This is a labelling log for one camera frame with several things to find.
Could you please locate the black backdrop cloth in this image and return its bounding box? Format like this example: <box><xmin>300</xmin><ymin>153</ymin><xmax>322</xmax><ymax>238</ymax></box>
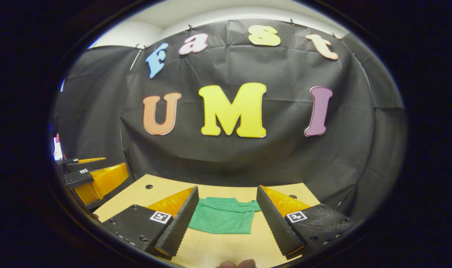
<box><xmin>51</xmin><ymin>19</ymin><xmax>409</xmax><ymax>224</ymax></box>

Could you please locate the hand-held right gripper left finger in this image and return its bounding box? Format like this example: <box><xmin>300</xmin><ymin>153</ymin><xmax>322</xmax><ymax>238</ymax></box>
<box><xmin>101</xmin><ymin>186</ymin><xmax>200</xmax><ymax>260</ymax></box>

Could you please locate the green T-shirt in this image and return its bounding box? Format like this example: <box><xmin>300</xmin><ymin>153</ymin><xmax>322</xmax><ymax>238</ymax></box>
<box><xmin>188</xmin><ymin>197</ymin><xmax>262</xmax><ymax>235</ymax></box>

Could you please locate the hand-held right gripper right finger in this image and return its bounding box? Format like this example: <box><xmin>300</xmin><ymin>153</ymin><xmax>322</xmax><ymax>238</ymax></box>
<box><xmin>256</xmin><ymin>185</ymin><xmax>355</xmax><ymax>260</ymax></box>

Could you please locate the white and red sign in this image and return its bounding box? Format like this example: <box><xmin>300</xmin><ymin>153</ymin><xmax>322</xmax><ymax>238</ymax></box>
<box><xmin>49</xmin><ymin>132</ymin><xmax>64</xmax><ymax>161</ymax></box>

